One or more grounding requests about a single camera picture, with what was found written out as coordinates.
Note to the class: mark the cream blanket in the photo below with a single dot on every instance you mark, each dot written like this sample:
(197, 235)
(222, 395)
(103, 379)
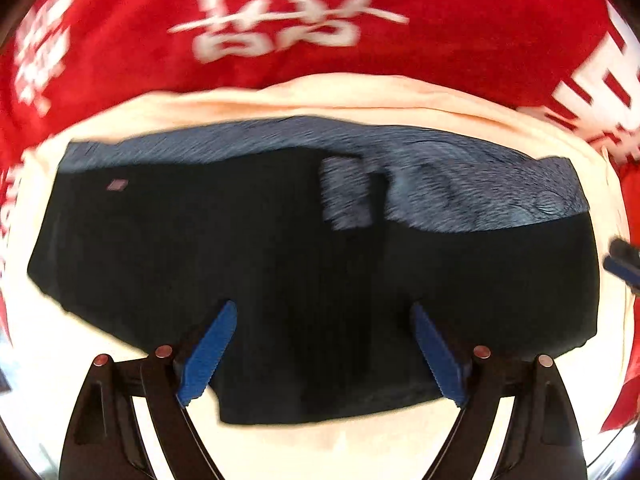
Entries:
(350, 95)

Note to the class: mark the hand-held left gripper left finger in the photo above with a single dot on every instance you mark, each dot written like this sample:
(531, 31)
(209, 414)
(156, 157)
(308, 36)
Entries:
(210, 352)

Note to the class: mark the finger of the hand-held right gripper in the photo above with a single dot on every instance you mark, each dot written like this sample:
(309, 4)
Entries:
(624, 267)

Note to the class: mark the black pants with blue stripes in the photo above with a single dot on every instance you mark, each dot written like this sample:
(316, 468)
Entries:
(300, 260)

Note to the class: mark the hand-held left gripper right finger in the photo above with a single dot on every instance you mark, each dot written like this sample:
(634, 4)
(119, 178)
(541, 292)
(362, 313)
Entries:
(437, 355)

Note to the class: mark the red printed blanket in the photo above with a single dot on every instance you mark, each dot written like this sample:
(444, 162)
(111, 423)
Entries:
(425, 35)

